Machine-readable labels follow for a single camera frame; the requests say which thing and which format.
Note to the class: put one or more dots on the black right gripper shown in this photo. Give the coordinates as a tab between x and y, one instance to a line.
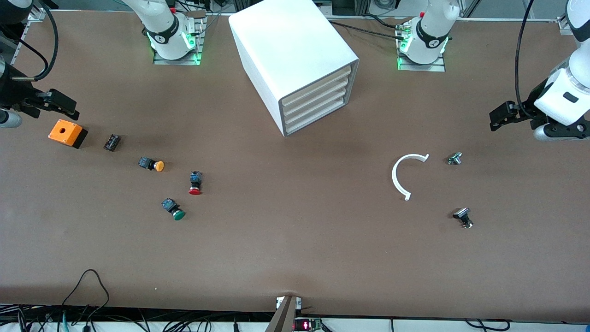
14	94

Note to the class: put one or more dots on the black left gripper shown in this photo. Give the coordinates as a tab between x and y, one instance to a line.
529	109

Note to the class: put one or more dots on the green push button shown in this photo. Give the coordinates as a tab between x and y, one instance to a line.
177	214

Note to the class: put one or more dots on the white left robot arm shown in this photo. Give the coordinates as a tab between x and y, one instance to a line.
431	32

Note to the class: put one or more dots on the black silver push button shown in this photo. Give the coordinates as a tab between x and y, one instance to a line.
462	215

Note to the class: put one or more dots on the yellow push button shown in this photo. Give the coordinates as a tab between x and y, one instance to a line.
159	166

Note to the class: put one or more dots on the red mushroom push button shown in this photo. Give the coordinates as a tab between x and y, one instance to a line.
195	190

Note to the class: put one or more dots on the small black contact block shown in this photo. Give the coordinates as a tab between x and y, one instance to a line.
112	142

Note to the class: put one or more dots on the red LED display module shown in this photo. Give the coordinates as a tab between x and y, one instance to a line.
306	325

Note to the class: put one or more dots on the orange button enclosure box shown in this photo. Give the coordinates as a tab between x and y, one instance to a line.
64	131

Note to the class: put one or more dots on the small silver green switch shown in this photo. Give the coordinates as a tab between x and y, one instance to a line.
455	159

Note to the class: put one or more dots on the aluminium frame rail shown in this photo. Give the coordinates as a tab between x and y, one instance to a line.
37	14
564	25

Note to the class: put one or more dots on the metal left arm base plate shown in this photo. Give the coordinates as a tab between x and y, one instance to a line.
421	68

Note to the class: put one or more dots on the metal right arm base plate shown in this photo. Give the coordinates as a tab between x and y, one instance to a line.
177	62

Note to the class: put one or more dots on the white mounting bracket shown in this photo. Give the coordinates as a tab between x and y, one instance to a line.
279	303

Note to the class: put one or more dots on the brown camera post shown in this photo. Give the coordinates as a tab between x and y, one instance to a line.
282	318

